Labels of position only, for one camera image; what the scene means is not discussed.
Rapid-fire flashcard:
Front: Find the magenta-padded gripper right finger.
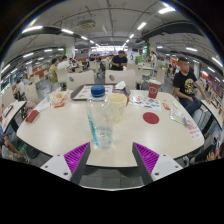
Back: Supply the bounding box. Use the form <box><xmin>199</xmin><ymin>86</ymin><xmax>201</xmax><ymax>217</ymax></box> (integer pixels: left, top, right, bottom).
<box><xmin>131</xmin><ymin>142</ymin><xmax>184</xmax><ymax>186</ymax></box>

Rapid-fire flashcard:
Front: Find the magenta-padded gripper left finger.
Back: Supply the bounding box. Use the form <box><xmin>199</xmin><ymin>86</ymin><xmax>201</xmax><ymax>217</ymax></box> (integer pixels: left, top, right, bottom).
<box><xmin>41</xmin><ymin>142</ymin><xmax>92</xmax><ymax>186</ymax></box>

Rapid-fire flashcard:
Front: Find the clear blue-capped water bottle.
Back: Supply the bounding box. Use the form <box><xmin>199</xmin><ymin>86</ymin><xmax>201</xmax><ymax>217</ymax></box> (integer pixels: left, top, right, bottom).
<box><xmin>85</xmin><ymin>85</ymin><xmax>114</xmax><ymax>150</ymax></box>

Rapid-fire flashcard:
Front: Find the small pink packet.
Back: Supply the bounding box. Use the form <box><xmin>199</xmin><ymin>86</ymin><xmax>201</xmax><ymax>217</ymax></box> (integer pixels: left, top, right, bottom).
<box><xmin>184</xmin><ymin>119</ymin><xmax>195</xmax><ymax>130</ymax></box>

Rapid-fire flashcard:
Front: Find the person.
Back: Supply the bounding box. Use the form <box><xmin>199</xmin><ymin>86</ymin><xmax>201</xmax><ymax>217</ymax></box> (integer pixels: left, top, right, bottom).
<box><xmin>0</xmin><ymin>132</ymin><xmax>28</xmax><ymax>162</ymax></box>
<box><xmin>205</xmin><ymin>142</ymin><xmax>224</xmax><ymax>163</ymax></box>
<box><xmin>110</xmin><ymin>50</ymin><xmax>129</xmax><ymax>71</ymax></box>
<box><xmin>48</xmin><ymin>57</ymin><xmax>60</xmax><ymax>85</ymax></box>
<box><xmin>57</xmin><ymin>55</ymin><xmax>72</xmax><ymax>73</ymax></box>
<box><xmin>172</xmin><ymin>56</ymin><xmax>212</xmax><ymax>118</ymax></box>

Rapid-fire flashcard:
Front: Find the flat round red coaster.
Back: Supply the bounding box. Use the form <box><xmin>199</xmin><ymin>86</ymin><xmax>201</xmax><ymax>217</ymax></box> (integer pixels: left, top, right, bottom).
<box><xmin>142</xmin><ymin>111</ymin><xmax>160</xmax><ymax>125</ymax></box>

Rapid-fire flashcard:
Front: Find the clear plastic bag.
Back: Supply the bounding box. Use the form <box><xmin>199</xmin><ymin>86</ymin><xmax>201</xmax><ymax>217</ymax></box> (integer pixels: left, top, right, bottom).
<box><xmin>169</xmin><ymin>108</ymin><xmax>188</xmax><ymax>126</ymax></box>

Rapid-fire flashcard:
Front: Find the red flat packet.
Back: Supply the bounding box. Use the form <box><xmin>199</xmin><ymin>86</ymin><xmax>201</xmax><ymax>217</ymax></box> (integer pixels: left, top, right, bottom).
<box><xmin>25</xmin><ymin>109</ymin><xmax>40</xmax><ymax>124</ymax></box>

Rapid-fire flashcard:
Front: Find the white paper slip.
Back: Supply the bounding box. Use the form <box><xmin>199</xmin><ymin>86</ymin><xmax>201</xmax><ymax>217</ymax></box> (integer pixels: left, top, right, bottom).
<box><xmin>34</xmin><ymin>99</ymin><xmax>52</xmax><ymax>113</ymax></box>

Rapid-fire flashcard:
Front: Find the colourful sticker sheet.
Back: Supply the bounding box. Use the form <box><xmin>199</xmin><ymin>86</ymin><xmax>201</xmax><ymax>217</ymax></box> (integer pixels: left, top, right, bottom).
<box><xmin>129</xmin><ymin>94</ymin><xmax>163</xmax><ymax>112</ymax></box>

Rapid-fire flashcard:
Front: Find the clear food wrapper with snacks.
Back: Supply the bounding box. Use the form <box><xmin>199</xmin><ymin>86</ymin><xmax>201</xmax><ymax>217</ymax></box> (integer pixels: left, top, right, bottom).
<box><xmin>49</xmin><ymin>87</ymin><xmax>72</xmax><ymax>109</ymax></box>

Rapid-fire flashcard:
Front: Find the white side table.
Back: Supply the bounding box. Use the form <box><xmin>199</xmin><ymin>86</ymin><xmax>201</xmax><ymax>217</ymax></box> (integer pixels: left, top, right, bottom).
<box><xmin>199</xmin><ymin>99</ymin><xmax>224</xmax><ymax>129</ymax></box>
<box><xmin>0</xmin><ymin>99</ymin><xmax>28</xmax><ymax>134</ymax></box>

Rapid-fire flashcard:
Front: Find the brown tray with paper liner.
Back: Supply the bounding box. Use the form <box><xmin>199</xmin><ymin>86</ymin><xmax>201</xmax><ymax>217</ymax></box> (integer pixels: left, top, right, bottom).
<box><xmin>70</xmin><ymin>83</ymin><xmax>131</xmax><ymax>102</ymax></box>

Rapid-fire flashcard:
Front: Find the red paper cup with lid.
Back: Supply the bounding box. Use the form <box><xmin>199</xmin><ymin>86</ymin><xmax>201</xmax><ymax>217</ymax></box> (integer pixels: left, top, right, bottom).
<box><xmin>147</xmin><ymin>79</ymin><xmax>162</xmax><ymax>100</ymax></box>

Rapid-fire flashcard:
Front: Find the beige chair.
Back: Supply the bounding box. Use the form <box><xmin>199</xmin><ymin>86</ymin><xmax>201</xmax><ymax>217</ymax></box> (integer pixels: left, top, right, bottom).
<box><xmin>104</xmin><ymin>69</ymin><xmax>137</xmax><ymax>90</ymax></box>
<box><xmin>65</xmin><ymin>69</ymin><xmax>96</xmax><ymax>91</ymax></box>

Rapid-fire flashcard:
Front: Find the beige chairs group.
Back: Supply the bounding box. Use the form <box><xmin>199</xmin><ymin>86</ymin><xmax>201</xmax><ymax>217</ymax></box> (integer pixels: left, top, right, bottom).
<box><xmin>23</xmin><ymin>59</ymin><xmax>168</xmax><ymax>101</ymax></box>

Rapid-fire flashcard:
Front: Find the crumpled white napkin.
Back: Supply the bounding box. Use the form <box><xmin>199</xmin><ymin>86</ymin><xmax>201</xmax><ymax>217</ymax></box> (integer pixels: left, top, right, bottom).
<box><xmin>114</xmin><ymin>80</ymin><xmax>127</xmax><ymax>91</ymax></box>

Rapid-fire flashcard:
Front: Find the ceiling air conditioning unit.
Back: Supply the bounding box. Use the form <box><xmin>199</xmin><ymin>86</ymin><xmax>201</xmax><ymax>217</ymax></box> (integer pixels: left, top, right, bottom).
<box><xmin>75</xmin><ymin>19</ymin><xmax>97</xmax><ymax>30</ymax></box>

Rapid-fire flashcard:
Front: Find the ceiling lights group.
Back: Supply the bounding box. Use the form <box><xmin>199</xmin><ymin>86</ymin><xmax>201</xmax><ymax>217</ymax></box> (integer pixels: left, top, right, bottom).
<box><xmin>0</xmin><ymin>5</ymin><xmax>224</xmax><ymax>83</ymax></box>

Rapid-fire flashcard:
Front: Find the cream mug with pretzel handle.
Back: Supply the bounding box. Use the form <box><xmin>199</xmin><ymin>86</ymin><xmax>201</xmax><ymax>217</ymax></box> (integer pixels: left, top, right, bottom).
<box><xmin>107</xmin><ymin>92</ymin><xmax>130</xmax><ymax>123</ymax></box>

